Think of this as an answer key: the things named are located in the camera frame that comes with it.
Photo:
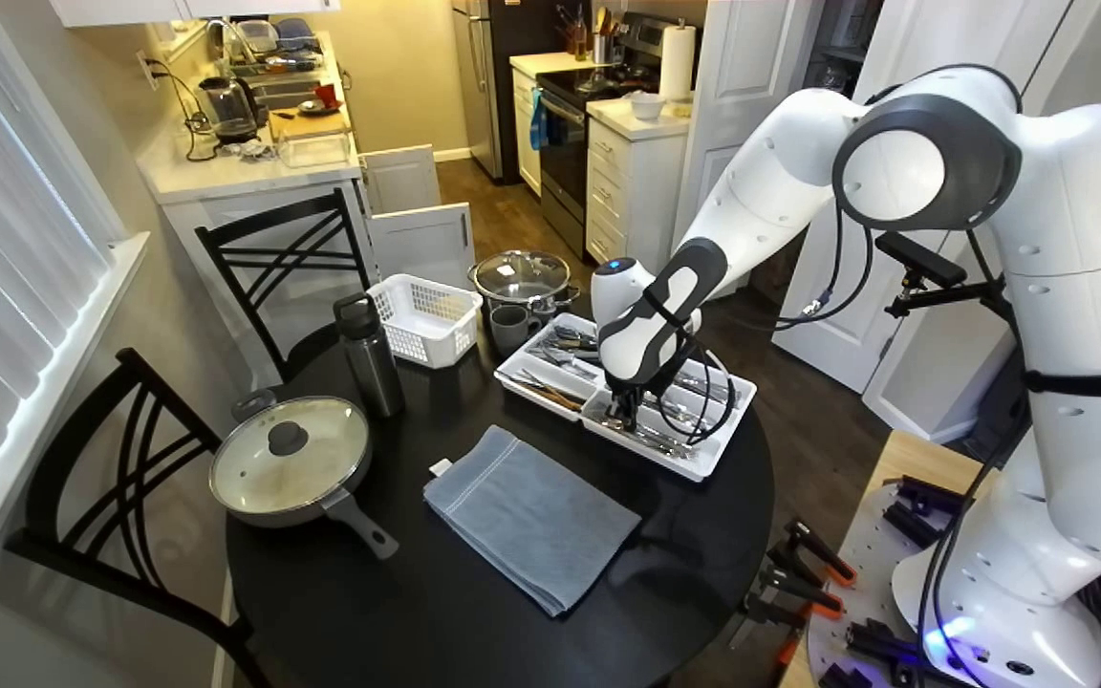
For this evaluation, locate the white plastic cutlery holder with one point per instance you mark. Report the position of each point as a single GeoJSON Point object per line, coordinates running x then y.
{"type": "Point", "coordinates": [691, 460]}

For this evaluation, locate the steel pot with glass lid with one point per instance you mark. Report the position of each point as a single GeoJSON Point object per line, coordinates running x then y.
{"type": "Point", "coordinates": [521, 279]}

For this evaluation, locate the black water bottle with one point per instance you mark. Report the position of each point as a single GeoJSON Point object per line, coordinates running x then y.
{"type": "Point", "coordinates": [368, 355]}

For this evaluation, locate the black steel kitchen stove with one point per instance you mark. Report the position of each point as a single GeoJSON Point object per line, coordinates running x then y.
{"type": "Point", "coordinates": [564, 140]}

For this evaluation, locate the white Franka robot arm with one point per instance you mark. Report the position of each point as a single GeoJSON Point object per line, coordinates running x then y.
{"type": "Point", "coordinates": [1089, 254]}

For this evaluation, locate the black wooden dining chair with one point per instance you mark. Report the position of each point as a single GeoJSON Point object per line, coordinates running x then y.
{"type": "Point", "coordinates": [277, 218]}
{"type": "Point", "coordinates": [129, 363]}

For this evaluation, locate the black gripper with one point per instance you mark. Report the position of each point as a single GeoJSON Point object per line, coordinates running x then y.
{"type": "Point", "coordinates": [644, 398]}

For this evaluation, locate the white kitchen counter cabinet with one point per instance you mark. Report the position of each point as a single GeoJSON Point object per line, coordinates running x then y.
{"type": "Point", "coordinates": [245, 173]}

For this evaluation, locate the grey frying pan with lid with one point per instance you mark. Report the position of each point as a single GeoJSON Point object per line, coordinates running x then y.
{"type": "Point", "coordinates": [287, 460]}

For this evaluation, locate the white cabinet door panel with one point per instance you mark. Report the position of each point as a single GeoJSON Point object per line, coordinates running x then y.
{"type": "Point", "coordinates": [400, 178]}
{"type": "Point", "coordinates": [424, 246]}

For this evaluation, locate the white plastic basket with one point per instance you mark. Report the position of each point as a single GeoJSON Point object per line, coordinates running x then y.
{"type": "Point", "coordinates": [424, 317]}

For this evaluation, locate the black orange bar clamp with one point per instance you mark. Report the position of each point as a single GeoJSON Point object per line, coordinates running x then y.
{"type": "Point", "coordinates": [819, 547]}
{"type": "Point", "coordinates": [792, 599]}

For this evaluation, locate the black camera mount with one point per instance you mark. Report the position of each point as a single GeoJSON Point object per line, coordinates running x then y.
{"type": "Point", "coordinates": [928, 269]}

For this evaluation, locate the white vertical window blinds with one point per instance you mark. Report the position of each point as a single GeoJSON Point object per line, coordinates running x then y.
{"type": "Point", "coordinates": [2, 254]}

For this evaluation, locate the dark grey mug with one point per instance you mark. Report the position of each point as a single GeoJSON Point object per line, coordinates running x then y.
{"type": "Point", "coordinates": [512, 330]}

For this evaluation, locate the blue black clamp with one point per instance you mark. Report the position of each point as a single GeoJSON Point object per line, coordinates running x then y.
{"type": "Point", "coordinates": [928, 503]}

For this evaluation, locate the white kitchen drawer cabinet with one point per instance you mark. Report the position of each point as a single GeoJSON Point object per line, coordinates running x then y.
{"type": "Point", "coordinates": [631, 192]}

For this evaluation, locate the white paper towel roll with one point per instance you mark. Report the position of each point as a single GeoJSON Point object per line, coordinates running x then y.
{"type": "Point", "coordinates": [675, 61]}

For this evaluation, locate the white panel door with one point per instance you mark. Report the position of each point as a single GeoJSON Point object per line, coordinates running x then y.
{"type": "Point", "coordinates": [745, 79]}
{"type": "Point", "coordinates": [858, 349]}

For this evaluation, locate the blue folded towel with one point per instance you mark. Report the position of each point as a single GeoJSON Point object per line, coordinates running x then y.
{"type": "Point", "coordinates": [574, 547]}

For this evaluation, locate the steel refrigerator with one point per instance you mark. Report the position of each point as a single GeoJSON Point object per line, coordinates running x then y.
{"type": "Point", "coordinates": [498, 79]}

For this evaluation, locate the black coffee maker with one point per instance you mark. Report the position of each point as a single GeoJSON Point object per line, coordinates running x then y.
{"type": "Point", "coordinates": [233, 107]}

